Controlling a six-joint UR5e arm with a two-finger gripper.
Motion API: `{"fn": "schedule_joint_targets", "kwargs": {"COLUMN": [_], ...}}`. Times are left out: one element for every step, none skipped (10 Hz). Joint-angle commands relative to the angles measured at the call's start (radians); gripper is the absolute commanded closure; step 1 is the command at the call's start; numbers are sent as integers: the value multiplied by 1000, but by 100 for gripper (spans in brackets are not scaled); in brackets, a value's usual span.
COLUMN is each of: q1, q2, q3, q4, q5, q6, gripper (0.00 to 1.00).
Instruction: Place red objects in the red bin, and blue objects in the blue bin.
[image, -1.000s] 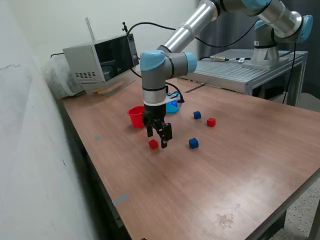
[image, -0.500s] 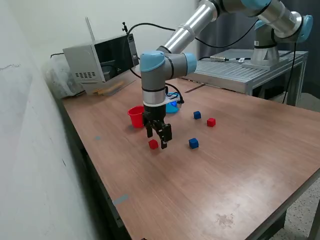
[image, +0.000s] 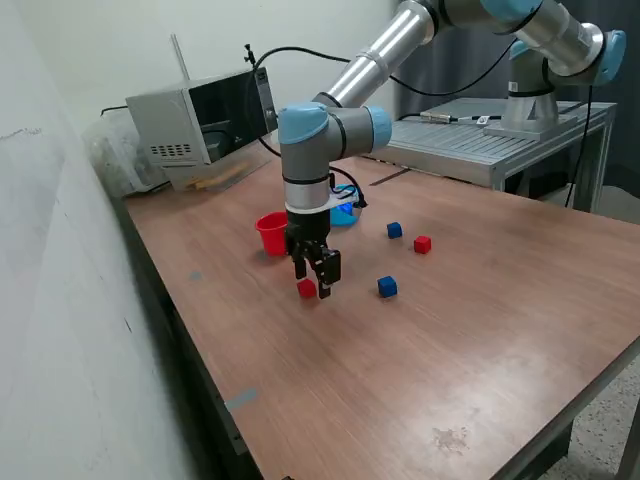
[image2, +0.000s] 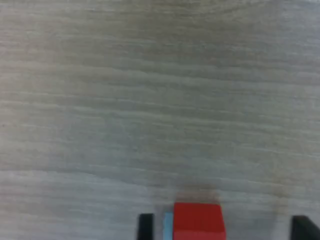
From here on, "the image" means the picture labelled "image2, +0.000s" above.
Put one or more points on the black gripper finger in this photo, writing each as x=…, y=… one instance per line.
x=303, y=230
x=145, y=227

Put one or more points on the red cube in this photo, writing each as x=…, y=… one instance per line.
x=198, y=221

